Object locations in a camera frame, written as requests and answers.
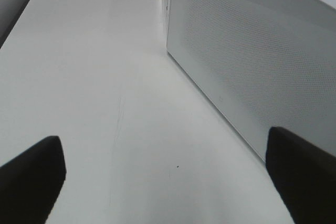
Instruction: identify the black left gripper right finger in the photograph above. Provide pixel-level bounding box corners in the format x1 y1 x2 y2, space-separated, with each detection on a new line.
266 127 335 223

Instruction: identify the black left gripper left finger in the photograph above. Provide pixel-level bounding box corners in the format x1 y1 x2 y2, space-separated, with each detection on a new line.
1 136 66 223

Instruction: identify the white microwave door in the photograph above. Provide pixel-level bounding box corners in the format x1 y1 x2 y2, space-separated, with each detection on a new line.
167 0 335 156

